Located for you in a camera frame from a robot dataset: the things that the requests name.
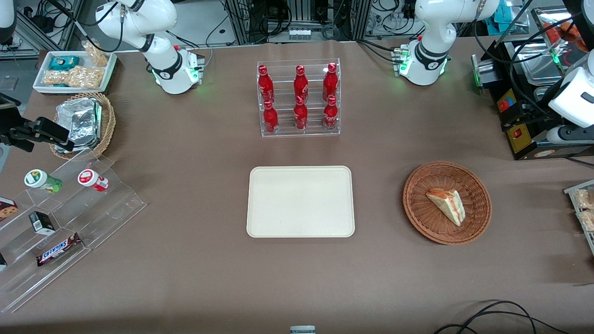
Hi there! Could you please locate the brown cookie box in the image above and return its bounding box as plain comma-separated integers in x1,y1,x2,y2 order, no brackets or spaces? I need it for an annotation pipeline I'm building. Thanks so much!
0,197,19,222

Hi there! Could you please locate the small clear nut bag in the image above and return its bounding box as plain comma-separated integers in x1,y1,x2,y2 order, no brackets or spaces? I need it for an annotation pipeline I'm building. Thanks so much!
82,39,110,68

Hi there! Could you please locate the red cola bottle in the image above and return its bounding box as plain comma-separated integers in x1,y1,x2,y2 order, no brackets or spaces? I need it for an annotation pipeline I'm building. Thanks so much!
323,95,338,131
323,63,338,100
263,100,279,134
258,65,275,104
294,96,308,131
293,65,309,100

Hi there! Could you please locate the silver foil package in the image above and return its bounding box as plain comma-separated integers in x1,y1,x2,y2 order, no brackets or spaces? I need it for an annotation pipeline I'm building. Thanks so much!
54,97,103,154

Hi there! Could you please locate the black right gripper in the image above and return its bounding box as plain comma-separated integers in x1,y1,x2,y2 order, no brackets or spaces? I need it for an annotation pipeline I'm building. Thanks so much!
0,93,76,154

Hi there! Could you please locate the clear acrylic stepped shelf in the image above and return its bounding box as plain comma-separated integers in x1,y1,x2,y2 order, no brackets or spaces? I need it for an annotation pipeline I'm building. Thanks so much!
0,149,148,314

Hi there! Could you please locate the teal snack packet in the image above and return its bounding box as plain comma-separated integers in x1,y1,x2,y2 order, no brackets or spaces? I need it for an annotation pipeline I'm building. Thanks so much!
49,56,80,71

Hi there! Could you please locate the steel tray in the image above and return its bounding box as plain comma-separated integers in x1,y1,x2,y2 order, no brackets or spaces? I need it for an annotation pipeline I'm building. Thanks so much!
513,42,566,87

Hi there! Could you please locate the green lidded cup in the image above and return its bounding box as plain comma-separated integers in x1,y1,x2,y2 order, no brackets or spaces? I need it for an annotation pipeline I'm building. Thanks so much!
24,169,63,194

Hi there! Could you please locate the white rectangular snack tray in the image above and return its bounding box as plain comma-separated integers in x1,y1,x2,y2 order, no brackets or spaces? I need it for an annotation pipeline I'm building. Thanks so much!
32,50,118,95

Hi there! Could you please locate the large clear nut bag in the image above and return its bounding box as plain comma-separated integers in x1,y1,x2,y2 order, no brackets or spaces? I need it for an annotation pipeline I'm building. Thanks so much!
43,66,105,90

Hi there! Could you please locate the Snickers chocolate bar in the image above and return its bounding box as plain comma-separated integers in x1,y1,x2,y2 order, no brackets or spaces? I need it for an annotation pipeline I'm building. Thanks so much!
36,232,83,267

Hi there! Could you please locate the red lidded cup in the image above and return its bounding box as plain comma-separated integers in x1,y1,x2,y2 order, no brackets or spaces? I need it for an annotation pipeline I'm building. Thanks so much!
77,169,110,192

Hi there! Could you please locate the grey wire snack tray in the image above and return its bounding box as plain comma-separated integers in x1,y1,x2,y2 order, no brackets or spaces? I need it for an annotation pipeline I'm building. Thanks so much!
564,180,594,256

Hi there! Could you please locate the light wicker basket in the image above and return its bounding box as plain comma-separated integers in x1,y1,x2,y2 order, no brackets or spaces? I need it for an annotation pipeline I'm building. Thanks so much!
49,92,116,161

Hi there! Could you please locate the black control box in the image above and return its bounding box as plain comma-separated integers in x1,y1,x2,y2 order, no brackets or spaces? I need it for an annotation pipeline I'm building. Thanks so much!
480,39,594,161

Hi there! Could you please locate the brown wicker basket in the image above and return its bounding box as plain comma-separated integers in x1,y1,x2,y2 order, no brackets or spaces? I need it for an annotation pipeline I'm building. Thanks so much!
402,161,492,245

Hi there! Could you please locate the cream plastic tray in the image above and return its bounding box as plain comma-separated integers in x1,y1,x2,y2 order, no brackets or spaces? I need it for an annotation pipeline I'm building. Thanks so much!
246,166,355,238

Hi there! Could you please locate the clear acrylic bottle rack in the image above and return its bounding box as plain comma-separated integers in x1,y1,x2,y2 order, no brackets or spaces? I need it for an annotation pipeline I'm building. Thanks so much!
257,58,342,138

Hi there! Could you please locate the small black carton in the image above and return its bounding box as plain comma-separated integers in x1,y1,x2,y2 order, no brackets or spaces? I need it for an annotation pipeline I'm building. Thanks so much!
28,211,56,236

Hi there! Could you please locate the triangle sandwich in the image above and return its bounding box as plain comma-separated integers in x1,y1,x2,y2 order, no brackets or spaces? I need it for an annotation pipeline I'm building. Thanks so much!
426,188,466,227

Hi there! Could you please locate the black floor cable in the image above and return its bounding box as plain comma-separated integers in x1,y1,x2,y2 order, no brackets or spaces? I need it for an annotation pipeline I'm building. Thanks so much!
434,301,571,334

